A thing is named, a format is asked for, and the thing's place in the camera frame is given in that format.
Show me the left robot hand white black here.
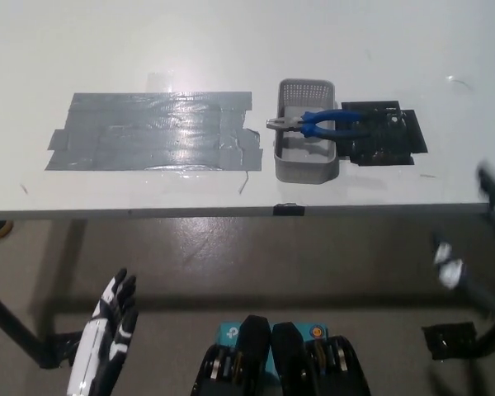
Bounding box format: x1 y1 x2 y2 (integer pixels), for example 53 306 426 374
65 267 139 396

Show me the blue handled plier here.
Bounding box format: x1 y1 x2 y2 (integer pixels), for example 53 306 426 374
266 108 368 139

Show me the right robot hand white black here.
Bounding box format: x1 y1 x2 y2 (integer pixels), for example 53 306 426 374
432 160 495 323

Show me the grey plastic basket container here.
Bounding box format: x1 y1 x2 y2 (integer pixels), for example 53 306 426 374
273 78 340 185

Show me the grey duct tape patch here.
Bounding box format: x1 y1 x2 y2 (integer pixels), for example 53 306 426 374
44 91 264 172

